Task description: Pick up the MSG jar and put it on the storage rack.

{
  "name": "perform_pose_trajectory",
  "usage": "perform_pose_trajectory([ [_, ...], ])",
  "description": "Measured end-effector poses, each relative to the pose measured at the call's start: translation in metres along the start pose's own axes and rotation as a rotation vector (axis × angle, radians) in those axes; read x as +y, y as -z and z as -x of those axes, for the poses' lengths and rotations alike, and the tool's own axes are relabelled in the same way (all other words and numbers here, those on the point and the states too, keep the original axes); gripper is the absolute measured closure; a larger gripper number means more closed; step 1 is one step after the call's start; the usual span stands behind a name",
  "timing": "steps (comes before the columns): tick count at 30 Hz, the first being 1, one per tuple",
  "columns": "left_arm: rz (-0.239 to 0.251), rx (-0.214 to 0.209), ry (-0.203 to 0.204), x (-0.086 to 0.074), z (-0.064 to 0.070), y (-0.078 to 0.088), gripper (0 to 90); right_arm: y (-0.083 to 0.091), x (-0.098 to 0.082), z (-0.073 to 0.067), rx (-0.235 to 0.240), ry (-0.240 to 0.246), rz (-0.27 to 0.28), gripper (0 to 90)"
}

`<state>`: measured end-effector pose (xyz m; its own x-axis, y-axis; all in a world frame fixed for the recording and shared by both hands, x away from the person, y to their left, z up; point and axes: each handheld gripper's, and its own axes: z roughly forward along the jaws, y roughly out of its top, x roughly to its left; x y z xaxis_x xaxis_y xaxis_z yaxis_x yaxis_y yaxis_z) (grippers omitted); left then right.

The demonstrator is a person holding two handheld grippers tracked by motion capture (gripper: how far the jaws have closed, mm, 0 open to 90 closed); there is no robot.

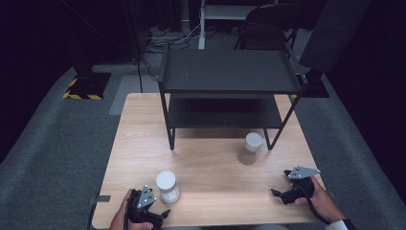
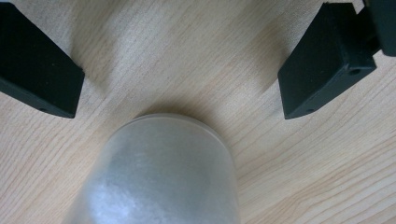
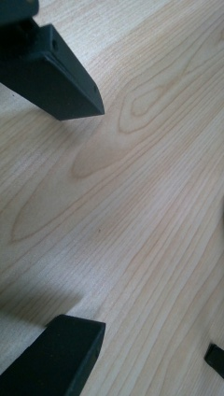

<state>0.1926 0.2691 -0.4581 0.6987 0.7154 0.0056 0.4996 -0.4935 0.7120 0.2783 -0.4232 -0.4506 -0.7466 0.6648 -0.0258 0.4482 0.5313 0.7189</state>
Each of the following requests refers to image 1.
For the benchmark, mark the stand base with hazard stripes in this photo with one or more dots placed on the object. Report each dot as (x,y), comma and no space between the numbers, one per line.
(86,86)

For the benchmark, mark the white desk frame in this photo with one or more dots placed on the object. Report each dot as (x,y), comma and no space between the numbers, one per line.
(220,12)

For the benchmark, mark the dark panel on stand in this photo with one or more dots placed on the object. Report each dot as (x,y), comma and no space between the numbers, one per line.
(332,35)

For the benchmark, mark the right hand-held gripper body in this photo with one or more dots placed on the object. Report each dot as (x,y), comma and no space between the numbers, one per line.
(300,185)

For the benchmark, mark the black two-tier metal rack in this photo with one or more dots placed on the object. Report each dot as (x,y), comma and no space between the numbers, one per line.
(230,71)

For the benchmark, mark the person's right hand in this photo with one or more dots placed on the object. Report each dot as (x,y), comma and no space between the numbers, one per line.
(322,199)

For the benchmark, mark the black folding chair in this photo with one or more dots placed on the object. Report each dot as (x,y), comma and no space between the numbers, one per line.
(266,28)

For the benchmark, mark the grey tape strip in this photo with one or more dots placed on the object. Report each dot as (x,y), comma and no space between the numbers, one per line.
(102,198)

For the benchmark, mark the person's left hand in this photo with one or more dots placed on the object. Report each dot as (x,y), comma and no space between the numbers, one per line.
(118,215)

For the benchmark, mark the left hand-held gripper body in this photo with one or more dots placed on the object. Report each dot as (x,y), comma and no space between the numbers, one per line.
(145,199)

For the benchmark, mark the clear jar with white lid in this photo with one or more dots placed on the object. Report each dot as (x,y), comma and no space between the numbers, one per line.
(250,150)

